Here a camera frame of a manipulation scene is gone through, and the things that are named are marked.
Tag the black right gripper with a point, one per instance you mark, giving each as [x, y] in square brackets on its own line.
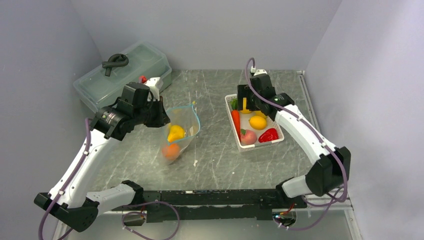
[244, 91]

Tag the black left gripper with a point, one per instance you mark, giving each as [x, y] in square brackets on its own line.
[162, 118]

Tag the clear zip top bag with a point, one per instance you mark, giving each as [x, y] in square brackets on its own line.
[185, 116]

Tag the orange toy orange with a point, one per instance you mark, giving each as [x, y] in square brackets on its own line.
[171, 152]

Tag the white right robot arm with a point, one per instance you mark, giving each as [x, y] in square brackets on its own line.
[293, 121]

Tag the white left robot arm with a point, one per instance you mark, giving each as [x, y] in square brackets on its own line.
[70, 200]

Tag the green toy vegetable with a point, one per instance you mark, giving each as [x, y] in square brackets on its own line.
[234, 104]

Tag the yellow toy lemon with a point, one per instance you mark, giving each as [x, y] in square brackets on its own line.
[258, 122]

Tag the orange toy carrot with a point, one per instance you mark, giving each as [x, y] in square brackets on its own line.
[235, 115]

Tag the white perforated plastic basket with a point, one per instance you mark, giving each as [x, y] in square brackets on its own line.
[244, 124]

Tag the red toy pepper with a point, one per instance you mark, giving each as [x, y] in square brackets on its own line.
[270, 134]

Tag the pink toy peach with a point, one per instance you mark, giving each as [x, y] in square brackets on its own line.
[247, 137]

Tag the green lidded storage box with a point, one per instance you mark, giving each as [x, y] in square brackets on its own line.
[96, 90]

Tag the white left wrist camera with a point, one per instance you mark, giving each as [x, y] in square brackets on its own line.
[154, 84]

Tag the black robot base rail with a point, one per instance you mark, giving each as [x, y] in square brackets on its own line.
[259, 204]

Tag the aluminium frame rail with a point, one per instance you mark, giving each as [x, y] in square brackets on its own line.
[330, 173]

